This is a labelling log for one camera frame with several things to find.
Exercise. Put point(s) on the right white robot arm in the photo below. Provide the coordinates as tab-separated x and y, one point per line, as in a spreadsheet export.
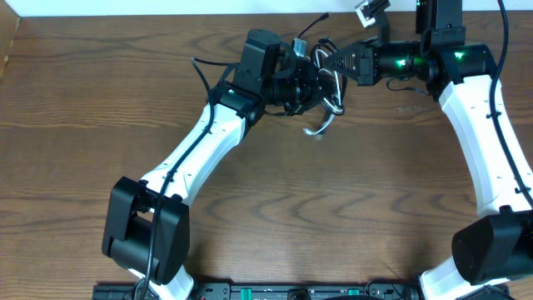
465	80

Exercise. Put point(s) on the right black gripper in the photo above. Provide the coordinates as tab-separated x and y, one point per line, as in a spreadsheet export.
365	72

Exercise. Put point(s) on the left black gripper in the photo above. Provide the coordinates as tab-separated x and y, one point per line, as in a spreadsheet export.
308	81

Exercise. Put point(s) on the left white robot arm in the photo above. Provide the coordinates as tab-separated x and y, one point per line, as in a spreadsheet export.
147	229

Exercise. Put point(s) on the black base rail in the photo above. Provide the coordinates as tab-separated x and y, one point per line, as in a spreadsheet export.
380	288

